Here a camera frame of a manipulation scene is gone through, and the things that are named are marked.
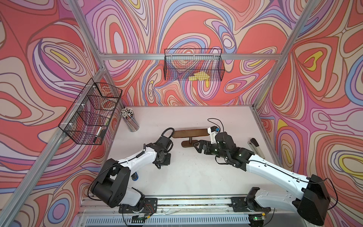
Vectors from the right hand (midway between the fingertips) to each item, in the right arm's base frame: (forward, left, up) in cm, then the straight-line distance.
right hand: (199, 148), depth 77 cm
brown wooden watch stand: (+12, +4, -2) cm, 13 cm away
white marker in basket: (+6, +53, +10) cm, 54 cm away
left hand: (-1, +19, -15) cm, 24 cm away
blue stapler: (-9, +37, -13) cm, 41 cm away
